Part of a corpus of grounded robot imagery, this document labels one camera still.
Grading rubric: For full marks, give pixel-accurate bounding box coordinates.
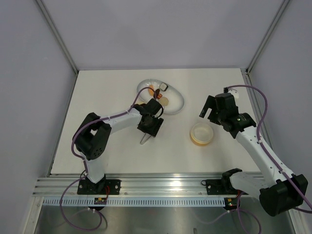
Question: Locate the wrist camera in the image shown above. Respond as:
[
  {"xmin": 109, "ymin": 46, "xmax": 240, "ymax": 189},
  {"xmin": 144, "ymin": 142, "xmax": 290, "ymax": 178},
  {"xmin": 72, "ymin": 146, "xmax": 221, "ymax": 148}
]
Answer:
[
  {"xmin": 223, "ymin": 87, "xmax": 239, "ymax": 100},
  {"xmin": 141, "ymin": 98, "xmax": 164, "ymax": 117}
]

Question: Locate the white oval plate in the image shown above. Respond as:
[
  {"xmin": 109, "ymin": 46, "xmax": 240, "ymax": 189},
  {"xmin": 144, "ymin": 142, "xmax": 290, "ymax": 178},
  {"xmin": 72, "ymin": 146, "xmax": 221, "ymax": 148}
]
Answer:
[{"xmin": 136, "ymin": 79, "xmax": 185, "ymax": 114}]

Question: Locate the right aluminium frame post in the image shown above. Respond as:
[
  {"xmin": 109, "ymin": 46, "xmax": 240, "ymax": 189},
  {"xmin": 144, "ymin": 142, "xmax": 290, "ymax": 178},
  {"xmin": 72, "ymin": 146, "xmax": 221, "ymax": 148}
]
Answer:
[{"xmin": 245, "ymin": 0, "xmax": 292, "ymax": 75}]

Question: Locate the white slotted cable duct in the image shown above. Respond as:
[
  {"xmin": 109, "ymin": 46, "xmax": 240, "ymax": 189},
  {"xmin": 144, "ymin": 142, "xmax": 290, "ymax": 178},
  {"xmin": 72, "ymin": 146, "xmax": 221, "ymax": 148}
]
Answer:
[{"xmin": 43, "ymin": 197, "xmax": 225, "ymax": 207}]

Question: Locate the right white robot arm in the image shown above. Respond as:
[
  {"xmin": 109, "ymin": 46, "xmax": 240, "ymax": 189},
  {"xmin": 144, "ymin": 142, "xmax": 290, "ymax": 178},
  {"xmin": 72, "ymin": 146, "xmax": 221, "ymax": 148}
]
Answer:
[{"xmin": 199, "ymin": 93, "xmax": 308, "ymax": 216}]

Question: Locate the cream lunch box lid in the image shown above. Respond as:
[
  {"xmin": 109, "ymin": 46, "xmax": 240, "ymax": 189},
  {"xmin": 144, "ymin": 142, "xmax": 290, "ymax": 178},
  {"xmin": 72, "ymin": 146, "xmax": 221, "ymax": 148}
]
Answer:
[{"xmin": 136, "ymin": 98, "xmax": 145, "ymax": 105}]

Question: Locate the round cream lunch box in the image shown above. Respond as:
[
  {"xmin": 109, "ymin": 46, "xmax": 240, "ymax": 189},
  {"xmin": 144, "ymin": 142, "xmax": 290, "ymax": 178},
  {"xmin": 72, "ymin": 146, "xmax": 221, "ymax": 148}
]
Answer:
[{"xmin": 190, "ymin": 123, "xmax": 214, "ymax": 146}]

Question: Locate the aluminium frame post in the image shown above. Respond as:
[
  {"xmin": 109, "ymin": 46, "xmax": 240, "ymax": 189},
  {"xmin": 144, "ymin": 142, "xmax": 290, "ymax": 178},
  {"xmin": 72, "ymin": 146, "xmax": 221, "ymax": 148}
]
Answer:
[
  {"xmin": 34, "ymin": 0, "xmax": 79, "ymax": 76},
  {"xmin": 245, "ymin": 0, "xmax": 292, "ymax": 75}
]

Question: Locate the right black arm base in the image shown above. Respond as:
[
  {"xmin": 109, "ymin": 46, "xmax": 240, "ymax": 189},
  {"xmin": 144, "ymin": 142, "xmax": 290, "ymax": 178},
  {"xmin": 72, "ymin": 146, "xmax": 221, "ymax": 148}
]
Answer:
[{"xmin": 201, "ymin": 179, "xmax": 241, "ymax": 196}]

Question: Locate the left aluminium frame post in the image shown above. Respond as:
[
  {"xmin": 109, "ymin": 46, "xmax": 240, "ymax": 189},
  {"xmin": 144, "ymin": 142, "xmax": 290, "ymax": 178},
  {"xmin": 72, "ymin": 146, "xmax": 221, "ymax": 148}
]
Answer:
[{"xmin": 34, "ymin": 0, "xmax": 79, "ymax": 76}]

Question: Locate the aluminium front rail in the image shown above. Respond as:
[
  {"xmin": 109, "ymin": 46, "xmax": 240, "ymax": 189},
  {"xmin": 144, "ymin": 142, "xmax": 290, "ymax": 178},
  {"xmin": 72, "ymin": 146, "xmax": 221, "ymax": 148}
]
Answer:
[{"xmin": 33, "ymin": 172, "xmax": 266, "ymax": 197}]

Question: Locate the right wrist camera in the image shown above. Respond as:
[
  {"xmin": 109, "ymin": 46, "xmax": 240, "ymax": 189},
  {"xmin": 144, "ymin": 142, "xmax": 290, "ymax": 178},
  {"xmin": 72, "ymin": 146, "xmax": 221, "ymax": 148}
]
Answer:
[{"xmin": 223, "ymin": 87, "xmax": 239, "ymax": 100}]

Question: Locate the round beige cookie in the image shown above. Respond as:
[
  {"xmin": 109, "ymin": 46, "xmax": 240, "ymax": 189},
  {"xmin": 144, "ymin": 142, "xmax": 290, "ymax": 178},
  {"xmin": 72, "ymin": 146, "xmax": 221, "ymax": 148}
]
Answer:
[{"xmin": 159, "ymin": 97, "xmax": 169, "ymax": 107}]

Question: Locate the white black sushi piece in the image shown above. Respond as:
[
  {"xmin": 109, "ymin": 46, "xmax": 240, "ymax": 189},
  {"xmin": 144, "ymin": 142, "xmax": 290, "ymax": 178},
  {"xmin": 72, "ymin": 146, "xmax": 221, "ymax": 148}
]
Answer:
[{"xmin": 159, "ymin": 83, "xmax": 169, "ymax": 92}]

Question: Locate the dark brown food piece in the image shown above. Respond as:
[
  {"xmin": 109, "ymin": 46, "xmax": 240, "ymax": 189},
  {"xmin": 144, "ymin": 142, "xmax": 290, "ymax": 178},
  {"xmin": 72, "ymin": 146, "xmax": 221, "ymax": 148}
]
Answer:
[{"xmin": 154, "ymin": 89, "xmax": 160, "ymax": 99}]

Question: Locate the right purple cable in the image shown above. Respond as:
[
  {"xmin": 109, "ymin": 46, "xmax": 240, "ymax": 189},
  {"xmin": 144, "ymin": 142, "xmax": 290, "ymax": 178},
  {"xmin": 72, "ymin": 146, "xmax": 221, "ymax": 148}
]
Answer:
[{"xmin": 195, "ymin": 84, "xmax": 312, "ymax": 234}]

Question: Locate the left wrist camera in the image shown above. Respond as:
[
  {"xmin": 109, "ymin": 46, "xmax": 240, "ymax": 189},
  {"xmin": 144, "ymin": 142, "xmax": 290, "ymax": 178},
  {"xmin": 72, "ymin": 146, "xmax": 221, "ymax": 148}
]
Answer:
[{"xmin": 141, "ymin": 98, "xmax": 164, "ymax": 117}]

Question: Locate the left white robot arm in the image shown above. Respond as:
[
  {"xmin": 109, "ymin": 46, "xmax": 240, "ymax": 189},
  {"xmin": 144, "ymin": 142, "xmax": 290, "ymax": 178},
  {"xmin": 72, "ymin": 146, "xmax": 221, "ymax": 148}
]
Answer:
[{"xmin": 71, "ymin": 104, "xmax": 164, "ymax": 194}]

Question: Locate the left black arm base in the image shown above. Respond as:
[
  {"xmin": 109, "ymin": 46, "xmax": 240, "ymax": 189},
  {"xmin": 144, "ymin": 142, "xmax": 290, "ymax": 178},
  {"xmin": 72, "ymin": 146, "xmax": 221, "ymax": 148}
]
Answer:
[{"xmin": 77, "ymin": 179, "xmax": 121, "ymax": 195}]

